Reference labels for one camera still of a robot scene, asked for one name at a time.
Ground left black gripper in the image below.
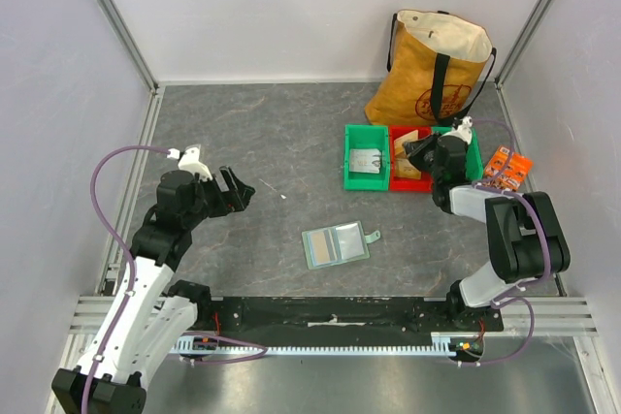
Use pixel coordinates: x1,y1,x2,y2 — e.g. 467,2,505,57
182,165,253,228

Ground light green card holder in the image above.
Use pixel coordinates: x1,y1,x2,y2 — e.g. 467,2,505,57
302,221,381,271

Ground orange credit card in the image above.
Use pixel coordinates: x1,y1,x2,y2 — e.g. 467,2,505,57
309,229,337,266
393,130,419,158

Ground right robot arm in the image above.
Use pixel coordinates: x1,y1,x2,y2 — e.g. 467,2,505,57
404,132,571,331

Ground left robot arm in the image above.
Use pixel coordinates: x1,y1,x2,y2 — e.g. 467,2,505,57
51,167,255,413

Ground brown cards in bin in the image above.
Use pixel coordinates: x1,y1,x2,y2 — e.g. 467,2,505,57
393,143,422,180

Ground silver cards in bin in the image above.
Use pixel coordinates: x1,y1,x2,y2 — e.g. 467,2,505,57
348,148,382,175

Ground right green bin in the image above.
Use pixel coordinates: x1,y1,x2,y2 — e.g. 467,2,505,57
432,126,483,191

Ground green bin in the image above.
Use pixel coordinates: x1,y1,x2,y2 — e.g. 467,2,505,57
343,124,391,191
432,126,483,191

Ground red bin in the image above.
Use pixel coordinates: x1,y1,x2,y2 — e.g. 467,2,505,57
388,125,432,193

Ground orange packet box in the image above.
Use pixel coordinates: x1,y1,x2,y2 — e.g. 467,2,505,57
483,145,534,191

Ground left green bin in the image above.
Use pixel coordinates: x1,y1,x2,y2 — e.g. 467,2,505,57
343,124,391,191

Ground yellow tote bag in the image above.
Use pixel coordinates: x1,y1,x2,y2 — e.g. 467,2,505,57
365,9,497,126

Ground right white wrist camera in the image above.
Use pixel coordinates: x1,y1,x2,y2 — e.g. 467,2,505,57
449,116,474,145

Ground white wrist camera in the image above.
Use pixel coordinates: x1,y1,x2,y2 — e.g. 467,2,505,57
167,144,212,181
449,116,474,145

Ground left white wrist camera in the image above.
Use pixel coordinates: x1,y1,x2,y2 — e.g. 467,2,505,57
167,144,212,181

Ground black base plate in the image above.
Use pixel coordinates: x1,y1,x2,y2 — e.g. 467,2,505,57
194,297,504,336

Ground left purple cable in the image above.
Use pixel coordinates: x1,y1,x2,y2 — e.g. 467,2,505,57
80,144,269,414

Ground grey cable duct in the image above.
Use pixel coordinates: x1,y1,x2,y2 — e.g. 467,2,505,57
169,334,456,358

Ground aluminium frame rail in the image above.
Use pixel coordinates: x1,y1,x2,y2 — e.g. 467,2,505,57
67,295,598,337

